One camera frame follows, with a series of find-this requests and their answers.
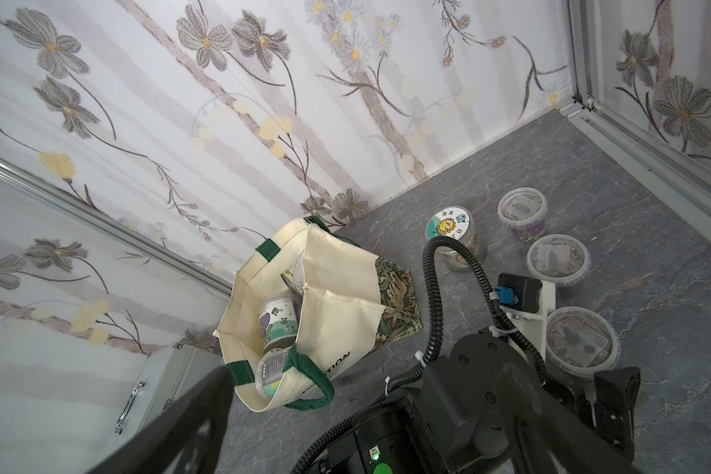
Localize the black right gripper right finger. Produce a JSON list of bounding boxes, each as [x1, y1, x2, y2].
[[497, 363, 637, 473]]

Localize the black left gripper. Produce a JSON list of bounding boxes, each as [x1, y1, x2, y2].
[[417, 333, 641, 473]]

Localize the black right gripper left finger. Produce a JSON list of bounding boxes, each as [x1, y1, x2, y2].
[[90, 365, 234, 474]]

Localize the clear jar brown contents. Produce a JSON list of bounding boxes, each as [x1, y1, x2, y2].
[[546, 306, 621, 380]]

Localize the clear jar grey contents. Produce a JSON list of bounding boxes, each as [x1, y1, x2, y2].
[[527, 234, 593, 288]]

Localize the white purple cartoon seed jar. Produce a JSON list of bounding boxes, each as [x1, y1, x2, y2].
[[259, 293, 299, 354]]

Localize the clear purple label seed jar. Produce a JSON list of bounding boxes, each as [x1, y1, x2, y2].
[[498, 188, 548, 244]]

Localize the white cartoon label seed jar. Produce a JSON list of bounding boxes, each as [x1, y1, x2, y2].
[[426, 205, 488, 272]]

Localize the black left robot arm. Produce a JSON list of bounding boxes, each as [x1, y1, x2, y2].
[[293, 237, 640, 473]]

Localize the grey label seed jar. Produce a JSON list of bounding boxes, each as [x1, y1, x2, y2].
[[255, 348, 288, 401]]

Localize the cream canvas tote bag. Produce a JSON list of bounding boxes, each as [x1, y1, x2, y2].
[[214, 218, 385, 413]]

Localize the grey metal case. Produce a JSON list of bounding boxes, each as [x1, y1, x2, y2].
[[101, 343, 222, 460]]

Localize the green floral fabric pouch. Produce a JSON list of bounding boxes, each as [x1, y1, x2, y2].
[[372, 258, 423, 351]]

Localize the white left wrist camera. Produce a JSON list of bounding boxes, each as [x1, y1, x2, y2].
[[494, 273, 556, 359]]

